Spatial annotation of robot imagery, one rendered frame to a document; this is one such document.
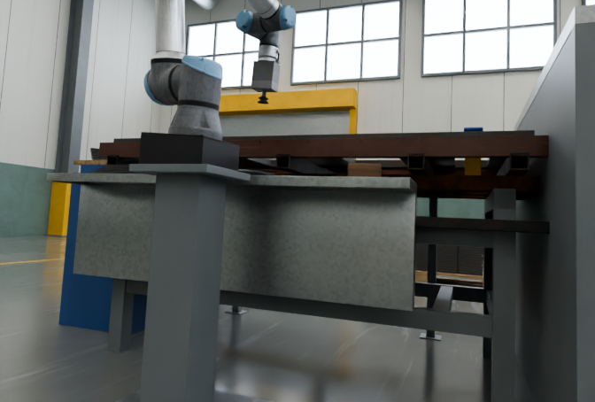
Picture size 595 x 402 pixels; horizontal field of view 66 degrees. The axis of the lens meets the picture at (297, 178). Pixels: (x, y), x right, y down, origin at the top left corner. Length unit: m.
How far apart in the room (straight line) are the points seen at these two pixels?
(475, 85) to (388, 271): 8.99
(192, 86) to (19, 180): 8.61
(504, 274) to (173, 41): 1.19
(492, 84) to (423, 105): 1.41
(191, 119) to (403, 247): 0.72
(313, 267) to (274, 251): 0.15
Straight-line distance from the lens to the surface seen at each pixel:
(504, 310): 1.52
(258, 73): 1.73
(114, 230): 1.88
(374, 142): 1.49
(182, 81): 1.33
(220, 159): 1.28
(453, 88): 10.26
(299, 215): 1.49
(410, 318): 1.54
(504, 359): 1.55
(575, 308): 1.15
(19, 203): 9.82
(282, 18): 1.59
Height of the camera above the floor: 0.56
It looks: 5 degrees up
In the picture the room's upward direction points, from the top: 3 degrees clockwise
